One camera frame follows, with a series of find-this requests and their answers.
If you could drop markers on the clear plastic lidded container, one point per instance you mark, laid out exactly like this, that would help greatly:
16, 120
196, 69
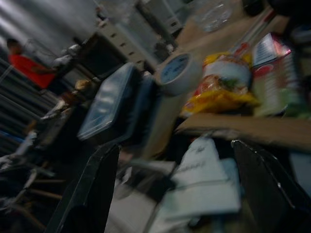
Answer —
109, 104

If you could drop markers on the brown cardboard box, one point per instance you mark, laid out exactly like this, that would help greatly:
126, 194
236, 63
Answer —
245, 128

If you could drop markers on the white tape roll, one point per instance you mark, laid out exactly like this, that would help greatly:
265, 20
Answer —
178, 72

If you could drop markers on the red and green carton box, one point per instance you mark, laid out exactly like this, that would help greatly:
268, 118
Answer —
275, 77

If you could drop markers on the white paper sheet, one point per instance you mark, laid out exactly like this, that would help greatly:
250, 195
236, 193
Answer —
204, 179

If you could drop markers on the person in orange shirt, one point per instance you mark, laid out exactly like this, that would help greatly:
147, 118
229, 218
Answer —
26, 65

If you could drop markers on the white drawer cabinet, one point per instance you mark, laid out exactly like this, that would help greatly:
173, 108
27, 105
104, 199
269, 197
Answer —
119, 36

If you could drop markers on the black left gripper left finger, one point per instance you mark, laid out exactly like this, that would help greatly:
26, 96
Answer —
92, 194

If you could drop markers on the clear crumpled plastic bag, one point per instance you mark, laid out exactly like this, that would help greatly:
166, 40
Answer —
213, 14

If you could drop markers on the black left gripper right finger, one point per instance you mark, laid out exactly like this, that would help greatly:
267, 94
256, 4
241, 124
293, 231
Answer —
267, 194

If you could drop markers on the yellow instant noodle packet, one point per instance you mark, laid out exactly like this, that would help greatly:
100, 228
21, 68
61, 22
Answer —
222, 85

